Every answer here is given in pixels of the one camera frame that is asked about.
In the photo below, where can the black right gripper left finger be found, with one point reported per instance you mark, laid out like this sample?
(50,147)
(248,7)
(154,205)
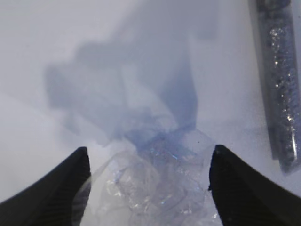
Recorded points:
(58,199)

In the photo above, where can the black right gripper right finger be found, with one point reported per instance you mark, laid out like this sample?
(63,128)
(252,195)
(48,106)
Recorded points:
(244,197)

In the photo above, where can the clear plastic sheet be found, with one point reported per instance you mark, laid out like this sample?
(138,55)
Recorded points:
(164,182)

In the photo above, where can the silver glitter marker pen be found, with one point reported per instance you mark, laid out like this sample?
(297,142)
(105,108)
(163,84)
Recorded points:
(274,39)

